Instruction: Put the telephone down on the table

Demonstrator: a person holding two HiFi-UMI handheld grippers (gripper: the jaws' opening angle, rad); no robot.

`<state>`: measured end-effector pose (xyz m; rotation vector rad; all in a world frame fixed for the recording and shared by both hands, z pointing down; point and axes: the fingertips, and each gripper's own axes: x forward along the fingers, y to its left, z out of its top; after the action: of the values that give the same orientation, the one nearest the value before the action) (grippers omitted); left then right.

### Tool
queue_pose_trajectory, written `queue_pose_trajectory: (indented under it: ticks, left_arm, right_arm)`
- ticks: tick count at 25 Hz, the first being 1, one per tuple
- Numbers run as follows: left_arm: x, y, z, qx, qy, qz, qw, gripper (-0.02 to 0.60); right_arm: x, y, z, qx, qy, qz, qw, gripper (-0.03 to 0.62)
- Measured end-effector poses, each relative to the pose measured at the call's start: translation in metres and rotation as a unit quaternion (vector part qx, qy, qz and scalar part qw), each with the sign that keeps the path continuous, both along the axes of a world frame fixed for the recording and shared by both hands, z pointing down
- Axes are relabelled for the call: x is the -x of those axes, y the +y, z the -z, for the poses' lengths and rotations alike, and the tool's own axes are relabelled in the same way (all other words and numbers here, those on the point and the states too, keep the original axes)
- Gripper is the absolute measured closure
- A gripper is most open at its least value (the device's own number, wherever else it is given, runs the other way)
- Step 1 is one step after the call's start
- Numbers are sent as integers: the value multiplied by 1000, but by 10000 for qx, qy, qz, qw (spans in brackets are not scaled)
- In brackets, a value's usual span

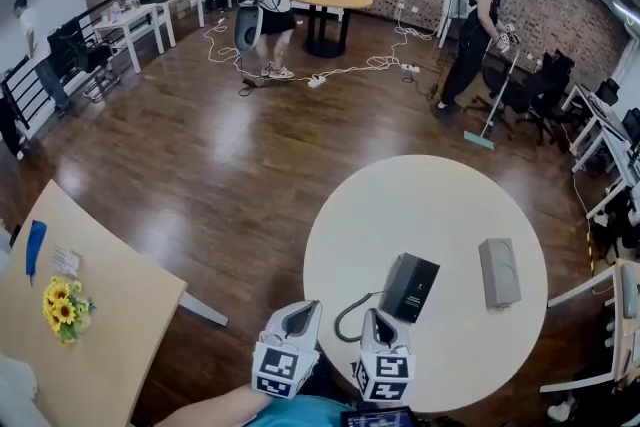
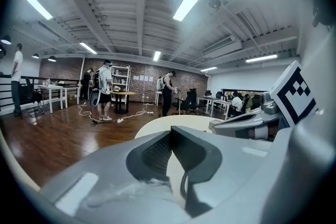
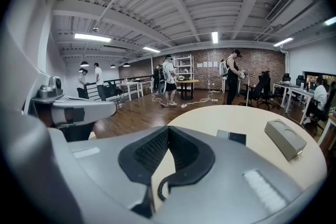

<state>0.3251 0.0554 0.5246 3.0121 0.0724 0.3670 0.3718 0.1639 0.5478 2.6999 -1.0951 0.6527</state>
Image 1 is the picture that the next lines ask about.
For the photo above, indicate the rectangular wooden table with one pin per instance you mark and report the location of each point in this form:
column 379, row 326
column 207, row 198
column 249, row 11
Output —
column 125, row 325

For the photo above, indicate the black sled chair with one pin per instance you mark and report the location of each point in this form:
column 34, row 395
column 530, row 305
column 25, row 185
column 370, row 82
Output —
column 75, row 50

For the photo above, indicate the wooden desk white frame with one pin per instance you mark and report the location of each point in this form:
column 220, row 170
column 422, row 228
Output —
column 625, row 340

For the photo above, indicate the black metal chair rack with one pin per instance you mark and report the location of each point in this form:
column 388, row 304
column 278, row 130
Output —
column 20, row 85

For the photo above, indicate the white kettle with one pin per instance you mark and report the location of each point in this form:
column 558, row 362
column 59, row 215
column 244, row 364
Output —
column 15, row 382

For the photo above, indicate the black tablet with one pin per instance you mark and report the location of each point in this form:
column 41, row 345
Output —
column 377, row 419

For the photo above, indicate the black office chair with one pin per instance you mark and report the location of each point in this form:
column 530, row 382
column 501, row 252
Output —
column 500, row 90
column 550, row 85

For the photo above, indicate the round white table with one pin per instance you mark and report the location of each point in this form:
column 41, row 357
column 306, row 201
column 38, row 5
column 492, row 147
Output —
column 450, row 215

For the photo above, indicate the grey oval shell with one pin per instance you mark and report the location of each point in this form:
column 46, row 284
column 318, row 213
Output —
column 248, row 30

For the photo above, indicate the grey speaker box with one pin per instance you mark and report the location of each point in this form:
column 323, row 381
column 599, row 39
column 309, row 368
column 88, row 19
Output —
column 500, row 272

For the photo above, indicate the black monitor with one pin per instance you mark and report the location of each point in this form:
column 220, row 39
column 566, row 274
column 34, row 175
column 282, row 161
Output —
column 608, row 91
column 631, row 125

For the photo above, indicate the white rectangular table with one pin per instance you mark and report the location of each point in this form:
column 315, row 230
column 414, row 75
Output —
column 127, row 15

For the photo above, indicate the sunflower bouquet in vase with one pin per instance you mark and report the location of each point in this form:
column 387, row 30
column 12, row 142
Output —
column 64, row 310

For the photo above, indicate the blue cloth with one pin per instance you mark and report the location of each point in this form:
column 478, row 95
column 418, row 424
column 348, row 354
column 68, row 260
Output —
column 35, row 250

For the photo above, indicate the white paper card stand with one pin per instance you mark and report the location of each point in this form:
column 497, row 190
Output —
column 66, row 261

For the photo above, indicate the ceiling tube light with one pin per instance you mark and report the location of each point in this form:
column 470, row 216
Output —
column 627, row 12

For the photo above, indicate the white flat mop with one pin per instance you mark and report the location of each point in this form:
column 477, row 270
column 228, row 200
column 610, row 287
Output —
column 497, row 100

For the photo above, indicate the person's teal shirt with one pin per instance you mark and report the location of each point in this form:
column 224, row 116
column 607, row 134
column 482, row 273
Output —
column 300, row 412

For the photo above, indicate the white office desk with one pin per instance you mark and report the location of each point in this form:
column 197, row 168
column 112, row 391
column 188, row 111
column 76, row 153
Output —
column 600, row 125

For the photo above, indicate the person's left forearm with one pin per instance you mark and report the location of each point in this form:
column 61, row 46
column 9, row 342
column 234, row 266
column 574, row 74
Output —
column 220, row 407

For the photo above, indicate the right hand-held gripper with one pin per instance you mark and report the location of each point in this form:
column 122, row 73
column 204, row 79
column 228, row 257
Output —
column 387, row 375

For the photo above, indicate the white power strip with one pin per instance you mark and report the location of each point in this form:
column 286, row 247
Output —
column 410, row 67
column 316, row 82

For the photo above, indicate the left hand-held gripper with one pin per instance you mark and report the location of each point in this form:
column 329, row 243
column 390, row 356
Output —
column 280, row 365

